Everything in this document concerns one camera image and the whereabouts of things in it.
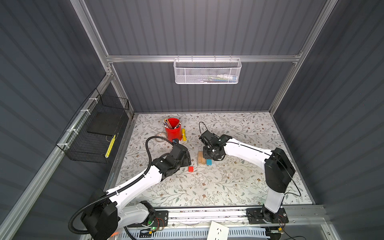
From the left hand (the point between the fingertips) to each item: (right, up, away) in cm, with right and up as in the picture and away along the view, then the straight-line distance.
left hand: (186, 157), depth 82 cm
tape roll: (-13, +10, -10) cm, 19 cm away
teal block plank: (+13, -3, +2) cm, 14 cm away
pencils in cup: (-13, +19, +14) cm, 27 cm away
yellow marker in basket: (-35, +5, -16) cm, 38 cm away
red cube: (+2, -9, +9) cm, 13 cm away
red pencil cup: (-9, +13, +14) cm, 21 cm away
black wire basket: (-46, +12, -11) cm, 49 cm away
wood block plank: (+10, -4, +8) cm, 14 cm away
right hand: (+12, -1, +6) cm, 14 cm away
